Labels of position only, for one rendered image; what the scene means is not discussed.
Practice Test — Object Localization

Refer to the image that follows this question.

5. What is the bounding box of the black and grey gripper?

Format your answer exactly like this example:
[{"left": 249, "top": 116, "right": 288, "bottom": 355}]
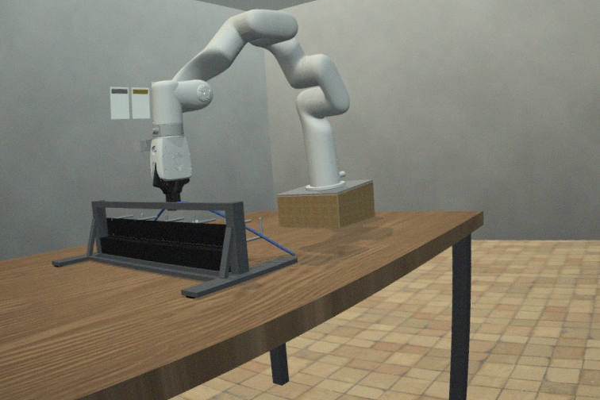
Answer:
[{"left": 150, "top": 135, "right": 192, "bottom": 202}]

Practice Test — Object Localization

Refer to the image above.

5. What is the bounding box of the dark grey metal rack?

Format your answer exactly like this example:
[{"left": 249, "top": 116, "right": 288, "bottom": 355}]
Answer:
[{"left": 52, "top": 200, "right": 295, "bottom": 298}]

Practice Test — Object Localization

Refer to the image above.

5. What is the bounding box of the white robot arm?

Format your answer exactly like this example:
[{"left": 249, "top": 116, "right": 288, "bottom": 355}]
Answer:
[{"left": 150, "top": 10, "right": 350, "bottom": 191}]

